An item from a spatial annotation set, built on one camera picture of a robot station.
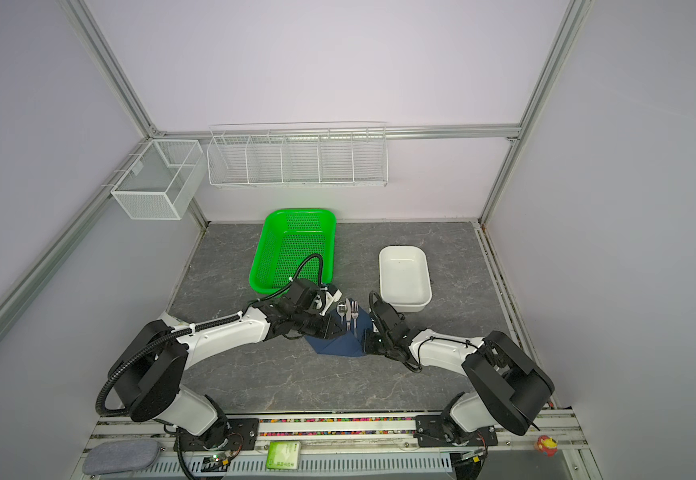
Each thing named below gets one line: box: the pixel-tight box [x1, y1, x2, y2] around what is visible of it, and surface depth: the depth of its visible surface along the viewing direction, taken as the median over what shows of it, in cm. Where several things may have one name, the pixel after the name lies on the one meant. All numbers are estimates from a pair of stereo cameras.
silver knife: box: [345, 298, 351, 332], surface depth 96 cm
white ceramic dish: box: [378, 245, 433, 313], surface depth 104 cm
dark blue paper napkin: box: [304, 307, 372, 357], surface depth 89 cm
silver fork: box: [351, 301, 359, 337], surface depth 98 cm
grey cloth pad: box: [82, 439, 161, 475], surface depth 70 cm
